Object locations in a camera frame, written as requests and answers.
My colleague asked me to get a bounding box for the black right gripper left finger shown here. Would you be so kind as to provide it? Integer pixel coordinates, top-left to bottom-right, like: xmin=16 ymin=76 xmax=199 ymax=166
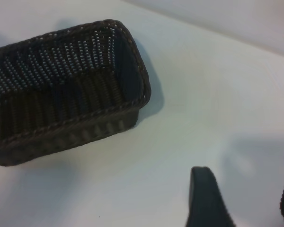
xmin=184 ymin=166 xmax=240 ymax=227

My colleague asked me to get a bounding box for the dark brown woven basket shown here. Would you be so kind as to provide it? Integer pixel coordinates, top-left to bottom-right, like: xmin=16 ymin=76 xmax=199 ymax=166
xmin=0 ymin=19 xmax=152 ymax=167

